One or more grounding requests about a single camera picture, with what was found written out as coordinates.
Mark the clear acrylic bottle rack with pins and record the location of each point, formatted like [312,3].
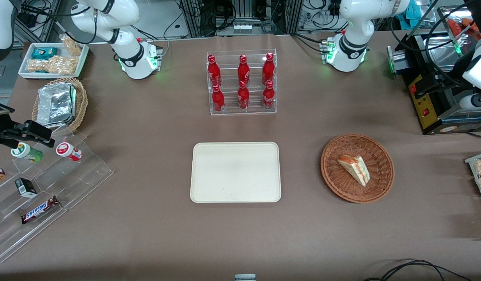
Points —
[242,111]

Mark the red cola bottle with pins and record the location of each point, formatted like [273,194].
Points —
[243,71]
[218,99]
[268,96]
[213,72]
[243,97]
[268,70]

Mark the small black carton box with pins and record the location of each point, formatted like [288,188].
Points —
[26,187]

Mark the red bottle with white cap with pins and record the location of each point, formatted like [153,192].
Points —
[68,151]

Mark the clear bag of peanuts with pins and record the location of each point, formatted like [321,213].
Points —
[55,65]
[71,45]

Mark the clear acrylic stepped display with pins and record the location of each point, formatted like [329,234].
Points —
[80,175]

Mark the teal snack packet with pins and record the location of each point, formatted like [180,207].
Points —
[44,52]

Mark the white power strip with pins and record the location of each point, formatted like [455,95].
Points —
[242,28]

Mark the brown Snickers bar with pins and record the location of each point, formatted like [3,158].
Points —
[39,210]

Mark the cream rectangular plastic tray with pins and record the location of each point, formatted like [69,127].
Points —
[235,171]

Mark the clear tray of snack bags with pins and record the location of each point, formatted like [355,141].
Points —
[470,160]

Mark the triangular sandwich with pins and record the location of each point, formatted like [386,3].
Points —
[355,168]

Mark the round brown wicker basket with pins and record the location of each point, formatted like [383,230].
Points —
[341,175]

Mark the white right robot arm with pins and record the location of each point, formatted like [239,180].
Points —
[125,47]

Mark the teal patterned bag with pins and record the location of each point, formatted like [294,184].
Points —
[412,11]

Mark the green bottle with white cap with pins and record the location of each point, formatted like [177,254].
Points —
[27,152]

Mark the white rectangular snack tray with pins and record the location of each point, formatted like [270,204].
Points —
[82,58]

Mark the grey box at table edge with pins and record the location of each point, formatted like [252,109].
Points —
[245,277]

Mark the oval tan wicker basket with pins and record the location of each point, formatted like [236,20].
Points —
[82,101]

